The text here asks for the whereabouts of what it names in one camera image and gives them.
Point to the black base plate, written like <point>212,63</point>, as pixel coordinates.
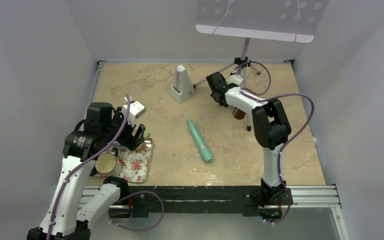
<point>240,199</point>

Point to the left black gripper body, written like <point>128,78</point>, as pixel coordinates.
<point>126,138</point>

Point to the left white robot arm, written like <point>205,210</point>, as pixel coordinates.
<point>102,127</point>

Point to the brown striped mug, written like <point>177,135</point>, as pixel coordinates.
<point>238,114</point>

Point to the aluminium frame rail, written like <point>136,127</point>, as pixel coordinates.
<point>302,196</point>

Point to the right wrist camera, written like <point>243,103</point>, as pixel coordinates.
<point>236,79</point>

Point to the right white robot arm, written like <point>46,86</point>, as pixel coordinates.
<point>271,130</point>

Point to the purple tripod stand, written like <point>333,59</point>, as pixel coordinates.
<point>242,57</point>

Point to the white metronome-shaped object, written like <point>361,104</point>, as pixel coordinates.
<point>182,88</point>

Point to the floral tray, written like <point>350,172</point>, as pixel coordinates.
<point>132,165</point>

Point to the green mug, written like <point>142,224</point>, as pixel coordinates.
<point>146,135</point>

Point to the perforated white panel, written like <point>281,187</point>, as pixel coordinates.
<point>278,20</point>

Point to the teal cylindrical bottle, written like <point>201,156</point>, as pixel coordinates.
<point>204,151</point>

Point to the cream mug black handle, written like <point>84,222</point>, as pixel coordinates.
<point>108,163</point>

